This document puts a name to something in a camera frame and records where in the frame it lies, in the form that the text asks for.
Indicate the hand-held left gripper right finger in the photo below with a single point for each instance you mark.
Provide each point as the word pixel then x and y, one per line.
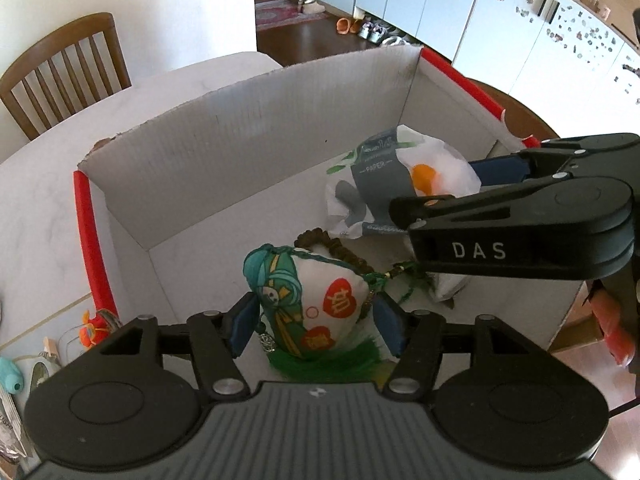
pixel 395 327

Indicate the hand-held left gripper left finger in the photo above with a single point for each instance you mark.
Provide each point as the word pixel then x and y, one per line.
pixel 244 322

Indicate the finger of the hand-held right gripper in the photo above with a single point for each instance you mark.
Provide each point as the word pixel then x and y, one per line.
pixel 475 205
pixel 500 170

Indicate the white plastic bag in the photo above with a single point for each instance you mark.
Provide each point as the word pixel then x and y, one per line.
pixel 440 160

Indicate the printed fabric sachet green tassel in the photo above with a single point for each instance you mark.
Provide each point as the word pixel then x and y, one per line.
pixel 305 305

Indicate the red orange knot ornament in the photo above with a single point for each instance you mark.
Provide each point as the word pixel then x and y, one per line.
pixel 97 330

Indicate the red cardboard box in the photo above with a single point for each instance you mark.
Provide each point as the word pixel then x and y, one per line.
pixel 225 160

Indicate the light teal plastic toy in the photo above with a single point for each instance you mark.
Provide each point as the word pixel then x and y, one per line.
pixel 11 375

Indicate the silver foil packet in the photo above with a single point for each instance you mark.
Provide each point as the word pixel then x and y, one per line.
pixel 11 435

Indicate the person's right hand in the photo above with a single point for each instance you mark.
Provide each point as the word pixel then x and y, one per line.
pixel 612 325

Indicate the white cabinet with magnets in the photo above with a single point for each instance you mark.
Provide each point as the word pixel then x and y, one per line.
pixel 550 45

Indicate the clear glass cup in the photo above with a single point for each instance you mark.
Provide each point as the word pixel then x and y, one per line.
pixel 72 350

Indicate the row of shoes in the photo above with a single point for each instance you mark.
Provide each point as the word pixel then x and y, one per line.
pixel 385 32

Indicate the pair of orange slippers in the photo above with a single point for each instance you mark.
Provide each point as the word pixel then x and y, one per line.
pixel 347 26

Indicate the pair of white slippers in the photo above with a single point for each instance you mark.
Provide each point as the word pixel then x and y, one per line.
pixel 311 6

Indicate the patterned red rug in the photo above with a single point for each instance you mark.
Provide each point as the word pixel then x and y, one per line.
pixel 287 12

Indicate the wooden slat-back chair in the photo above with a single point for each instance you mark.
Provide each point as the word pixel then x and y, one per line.
pixel 65 75

